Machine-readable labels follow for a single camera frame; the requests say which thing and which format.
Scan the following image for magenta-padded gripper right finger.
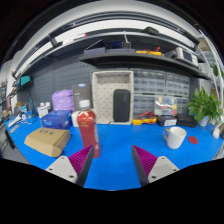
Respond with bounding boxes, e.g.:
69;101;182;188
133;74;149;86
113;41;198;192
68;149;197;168
131;144;180;187

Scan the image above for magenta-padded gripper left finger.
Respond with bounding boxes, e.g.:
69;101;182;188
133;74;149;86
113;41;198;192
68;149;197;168
45;144;96;188

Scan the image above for brown cardboard box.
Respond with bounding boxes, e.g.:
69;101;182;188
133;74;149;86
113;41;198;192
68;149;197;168
23;127;72;158

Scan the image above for white mug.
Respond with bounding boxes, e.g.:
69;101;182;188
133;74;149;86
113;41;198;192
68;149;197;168
162;126;188;150

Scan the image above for red drink bottle white cap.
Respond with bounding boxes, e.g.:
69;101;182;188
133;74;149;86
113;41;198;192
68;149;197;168
76;99;102;159

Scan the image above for black box white label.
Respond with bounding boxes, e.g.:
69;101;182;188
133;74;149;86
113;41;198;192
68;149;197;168
157;115;178;128

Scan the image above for blue cardboard box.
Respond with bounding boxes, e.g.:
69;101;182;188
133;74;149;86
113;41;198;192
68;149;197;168
40;110;73;130

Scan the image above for yellow red multimeter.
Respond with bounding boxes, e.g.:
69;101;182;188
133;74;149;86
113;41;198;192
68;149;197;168
132;110;158;126

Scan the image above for flat round red coaster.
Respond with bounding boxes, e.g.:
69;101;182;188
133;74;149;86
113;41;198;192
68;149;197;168
187;135;199;145

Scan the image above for black flat case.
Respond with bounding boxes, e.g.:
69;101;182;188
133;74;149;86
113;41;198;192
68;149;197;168
176;114;199;128

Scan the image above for clear parts organizer box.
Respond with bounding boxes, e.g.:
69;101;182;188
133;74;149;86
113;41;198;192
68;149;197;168
153;95;178;117

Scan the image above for small white box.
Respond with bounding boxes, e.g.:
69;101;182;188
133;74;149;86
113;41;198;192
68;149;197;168
36;103;50;119

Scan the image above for purple plastic bag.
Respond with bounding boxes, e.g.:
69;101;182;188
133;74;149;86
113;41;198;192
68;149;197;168
51;89;75;112

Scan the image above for black rectangular speaker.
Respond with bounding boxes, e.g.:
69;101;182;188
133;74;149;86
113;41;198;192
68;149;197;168
112;88;131;123

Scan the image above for dark grey product box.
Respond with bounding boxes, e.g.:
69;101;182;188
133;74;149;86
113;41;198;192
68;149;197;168
71;83;93;111

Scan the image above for grey drawer cabinet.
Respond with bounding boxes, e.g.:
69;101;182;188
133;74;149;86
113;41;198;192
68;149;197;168
132;68;191;117

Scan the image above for green potted plant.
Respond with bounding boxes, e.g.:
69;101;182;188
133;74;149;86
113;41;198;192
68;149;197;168
186;86;224;127

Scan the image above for black wall shelf unit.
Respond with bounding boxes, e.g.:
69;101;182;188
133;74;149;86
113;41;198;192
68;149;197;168
11;20;212;88

